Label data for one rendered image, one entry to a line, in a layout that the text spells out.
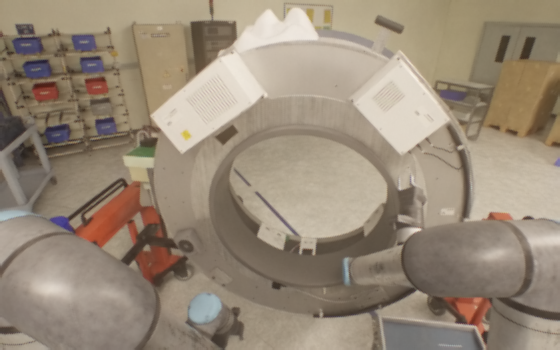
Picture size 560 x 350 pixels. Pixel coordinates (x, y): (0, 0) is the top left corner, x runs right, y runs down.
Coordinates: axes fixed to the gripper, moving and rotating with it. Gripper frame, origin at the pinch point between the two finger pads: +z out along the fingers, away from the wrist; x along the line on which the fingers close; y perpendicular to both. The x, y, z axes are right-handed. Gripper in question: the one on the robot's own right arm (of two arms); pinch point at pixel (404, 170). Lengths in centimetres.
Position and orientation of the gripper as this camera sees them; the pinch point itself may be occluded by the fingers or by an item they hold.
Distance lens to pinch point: 105.8
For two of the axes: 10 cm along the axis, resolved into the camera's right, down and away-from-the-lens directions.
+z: 1.4, -9.0, 4.0
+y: 8.6, 3.2, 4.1
